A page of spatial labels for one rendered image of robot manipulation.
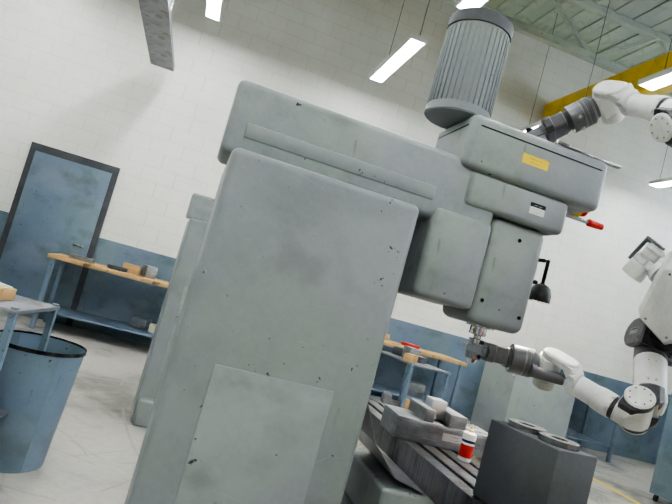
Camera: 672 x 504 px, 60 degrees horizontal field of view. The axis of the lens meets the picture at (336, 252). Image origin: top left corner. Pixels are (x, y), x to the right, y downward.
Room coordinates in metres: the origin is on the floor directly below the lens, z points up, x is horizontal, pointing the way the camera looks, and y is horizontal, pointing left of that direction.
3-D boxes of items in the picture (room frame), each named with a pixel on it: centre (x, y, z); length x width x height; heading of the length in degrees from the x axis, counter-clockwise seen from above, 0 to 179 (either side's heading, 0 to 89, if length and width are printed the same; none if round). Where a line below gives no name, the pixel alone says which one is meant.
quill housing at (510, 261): (1.78, -0.48, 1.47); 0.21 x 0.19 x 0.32; 14
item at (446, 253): (1.74, -0.30, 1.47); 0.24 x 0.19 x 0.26; 14
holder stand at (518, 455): (1.35, -0.57, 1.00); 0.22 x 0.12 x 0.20; 24
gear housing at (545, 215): (1.77, -0.45, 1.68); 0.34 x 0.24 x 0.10; 104
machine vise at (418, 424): (1.93, -0.48, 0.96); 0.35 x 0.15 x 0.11; 102
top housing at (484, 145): (1.78, -0.47, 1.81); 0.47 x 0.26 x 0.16; 104
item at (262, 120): (1.66, 0.00, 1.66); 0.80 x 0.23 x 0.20; 104
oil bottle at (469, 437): (1.77, -0.54, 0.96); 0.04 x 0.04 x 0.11
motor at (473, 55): (1.72, -0.25, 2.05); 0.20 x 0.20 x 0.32
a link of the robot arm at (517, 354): (1.77, -0.58, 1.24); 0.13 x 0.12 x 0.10; 175
